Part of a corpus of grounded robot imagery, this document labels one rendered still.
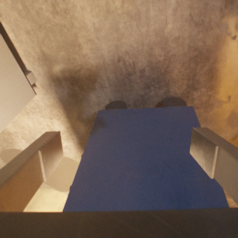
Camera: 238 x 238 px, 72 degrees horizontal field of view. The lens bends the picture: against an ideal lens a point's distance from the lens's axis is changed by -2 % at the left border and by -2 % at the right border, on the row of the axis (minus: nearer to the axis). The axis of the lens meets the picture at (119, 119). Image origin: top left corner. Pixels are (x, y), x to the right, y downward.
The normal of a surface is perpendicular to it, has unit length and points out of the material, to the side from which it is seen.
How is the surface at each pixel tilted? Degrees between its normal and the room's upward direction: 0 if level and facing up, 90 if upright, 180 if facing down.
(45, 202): 90
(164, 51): 0
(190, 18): 0
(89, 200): 90
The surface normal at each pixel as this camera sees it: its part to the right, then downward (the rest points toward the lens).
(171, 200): -0.15, -0.77
